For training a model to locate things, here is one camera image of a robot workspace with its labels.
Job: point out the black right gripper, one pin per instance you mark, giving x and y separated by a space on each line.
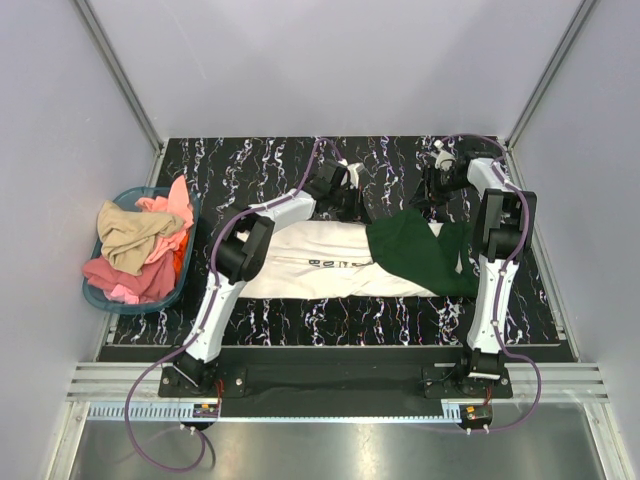
426 194

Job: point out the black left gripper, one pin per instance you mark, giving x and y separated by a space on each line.
357 213

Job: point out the cream and green t-shirt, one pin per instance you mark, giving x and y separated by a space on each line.
404 255

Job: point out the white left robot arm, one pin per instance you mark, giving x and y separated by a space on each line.
239 252

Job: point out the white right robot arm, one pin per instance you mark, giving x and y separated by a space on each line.
502 234

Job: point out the orange garment in basket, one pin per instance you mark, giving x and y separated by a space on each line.
179 255

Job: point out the teal laundry basket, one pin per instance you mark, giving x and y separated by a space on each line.
95 296

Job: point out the pink t-shirt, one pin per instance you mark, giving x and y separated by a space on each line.
157 279

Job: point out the beige t-shirt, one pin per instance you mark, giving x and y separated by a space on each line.
128 238

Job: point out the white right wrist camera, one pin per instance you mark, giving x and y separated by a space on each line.
444 160

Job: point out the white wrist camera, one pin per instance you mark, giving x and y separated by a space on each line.
354 171
444 160

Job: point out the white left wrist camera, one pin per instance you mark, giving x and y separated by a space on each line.
354 171

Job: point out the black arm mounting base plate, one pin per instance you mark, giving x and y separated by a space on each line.
392 378

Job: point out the right aluminium frame post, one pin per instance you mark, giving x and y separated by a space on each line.
564 46

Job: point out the aluminium frame post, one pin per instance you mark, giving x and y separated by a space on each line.
564 46
106 51

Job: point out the left aluminium frame post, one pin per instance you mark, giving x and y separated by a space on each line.
106 51

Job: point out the grey slotted cable duct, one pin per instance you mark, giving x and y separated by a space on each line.
238 412

